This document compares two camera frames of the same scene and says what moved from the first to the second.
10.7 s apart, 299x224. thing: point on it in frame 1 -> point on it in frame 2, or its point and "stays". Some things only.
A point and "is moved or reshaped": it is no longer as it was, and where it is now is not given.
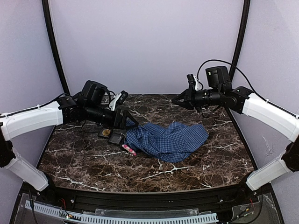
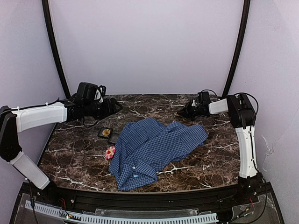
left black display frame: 100,134 stays
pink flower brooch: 132,152 -> 110,152
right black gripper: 190,98 -> 190,111
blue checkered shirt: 167,143 is moved or reshaped
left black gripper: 119,117 -> 112,105
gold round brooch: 106,132 stays
